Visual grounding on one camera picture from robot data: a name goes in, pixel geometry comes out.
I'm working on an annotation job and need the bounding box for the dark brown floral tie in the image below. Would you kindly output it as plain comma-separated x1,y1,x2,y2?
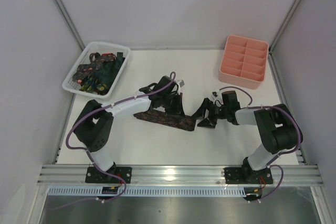
133,110,196,132

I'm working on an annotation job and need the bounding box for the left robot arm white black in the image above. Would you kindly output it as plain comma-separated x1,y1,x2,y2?
66,72,185,174

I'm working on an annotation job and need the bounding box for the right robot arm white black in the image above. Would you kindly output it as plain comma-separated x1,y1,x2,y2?
192,91,303,184

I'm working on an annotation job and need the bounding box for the pink divided organizer tray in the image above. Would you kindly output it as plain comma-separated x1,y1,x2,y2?
218,35,269,90

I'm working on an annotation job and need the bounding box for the dark green tie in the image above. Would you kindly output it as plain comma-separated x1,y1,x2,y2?
94,52,125,95

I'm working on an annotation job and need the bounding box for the white plastic basket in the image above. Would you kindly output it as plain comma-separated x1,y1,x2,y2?
62,41,131,100

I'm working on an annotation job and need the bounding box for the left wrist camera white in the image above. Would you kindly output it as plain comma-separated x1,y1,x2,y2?
176,80,185,88

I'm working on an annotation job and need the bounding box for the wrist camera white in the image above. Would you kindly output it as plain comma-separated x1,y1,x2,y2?
211,91,221,102
176,80,185,88

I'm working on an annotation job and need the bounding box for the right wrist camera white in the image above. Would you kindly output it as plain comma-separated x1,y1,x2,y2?
211,91,221,102

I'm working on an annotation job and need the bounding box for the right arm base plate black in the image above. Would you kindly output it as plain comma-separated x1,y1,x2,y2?
224,167,274,185

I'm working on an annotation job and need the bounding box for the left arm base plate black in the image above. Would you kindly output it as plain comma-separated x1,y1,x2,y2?
85,165,132,184

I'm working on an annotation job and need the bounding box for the aluminium mounting rail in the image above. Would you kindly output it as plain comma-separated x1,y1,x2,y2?
38,164,324,187

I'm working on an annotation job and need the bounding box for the white slotted cable duct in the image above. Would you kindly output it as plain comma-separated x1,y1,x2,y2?
48,186,258,197

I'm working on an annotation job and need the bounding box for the left aluminium corner post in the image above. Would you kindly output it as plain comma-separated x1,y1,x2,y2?
52,0,85,50

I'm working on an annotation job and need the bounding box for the aluminium corner post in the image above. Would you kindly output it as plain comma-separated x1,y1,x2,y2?
52,0,85,50
269,0,302,54

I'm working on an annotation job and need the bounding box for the right aluminium corner post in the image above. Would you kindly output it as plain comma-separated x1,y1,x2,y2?
269,0,302,54

